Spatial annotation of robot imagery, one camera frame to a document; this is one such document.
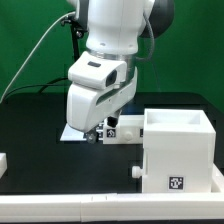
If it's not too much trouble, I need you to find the white right fence rail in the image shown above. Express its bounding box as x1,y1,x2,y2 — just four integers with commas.
212,165,224,193

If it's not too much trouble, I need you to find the white drawer cabinet box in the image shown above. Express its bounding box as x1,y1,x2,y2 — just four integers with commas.
142,109,216,193

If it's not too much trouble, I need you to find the grey braided wrist cable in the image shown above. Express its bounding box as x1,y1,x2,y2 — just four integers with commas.
134,16,156,62

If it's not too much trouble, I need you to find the white drawer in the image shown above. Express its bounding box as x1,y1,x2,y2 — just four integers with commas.
132,166,143,179
103,115,144,144

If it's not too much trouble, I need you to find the white front drawer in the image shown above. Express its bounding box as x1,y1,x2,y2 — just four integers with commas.
132,166,143,179

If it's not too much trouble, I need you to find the white fence rail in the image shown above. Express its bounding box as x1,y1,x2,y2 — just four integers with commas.
0,193,224,223
212,165,224,193

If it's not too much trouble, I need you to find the white front fence rail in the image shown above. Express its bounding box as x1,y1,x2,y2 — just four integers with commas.
0,193,224,223

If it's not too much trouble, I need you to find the white marker base plate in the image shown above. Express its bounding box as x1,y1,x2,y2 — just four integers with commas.
59,123,105,142

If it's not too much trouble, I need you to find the black camera stand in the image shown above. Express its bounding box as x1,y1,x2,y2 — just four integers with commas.
60,13,87,61

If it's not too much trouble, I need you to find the white left fence block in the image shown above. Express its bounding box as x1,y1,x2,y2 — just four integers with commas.
0,153,7,179

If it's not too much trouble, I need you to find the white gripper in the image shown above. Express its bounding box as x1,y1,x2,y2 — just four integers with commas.
66,70,138,144

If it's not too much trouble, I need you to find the white cable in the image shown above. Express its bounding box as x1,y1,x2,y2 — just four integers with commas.
0,9,81,103

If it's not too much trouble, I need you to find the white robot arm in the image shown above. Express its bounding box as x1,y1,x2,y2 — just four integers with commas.
66,0,175,143

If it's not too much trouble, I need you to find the black cable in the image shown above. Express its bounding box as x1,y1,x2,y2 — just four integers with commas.
2,76,71,99

